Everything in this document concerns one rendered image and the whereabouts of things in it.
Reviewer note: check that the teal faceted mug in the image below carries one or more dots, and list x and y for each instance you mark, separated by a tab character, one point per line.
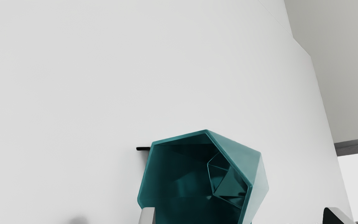
197	174

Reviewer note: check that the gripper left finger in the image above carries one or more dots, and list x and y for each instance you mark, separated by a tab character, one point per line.
147	216

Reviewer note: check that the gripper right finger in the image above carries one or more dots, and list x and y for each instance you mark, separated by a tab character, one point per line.
334	217

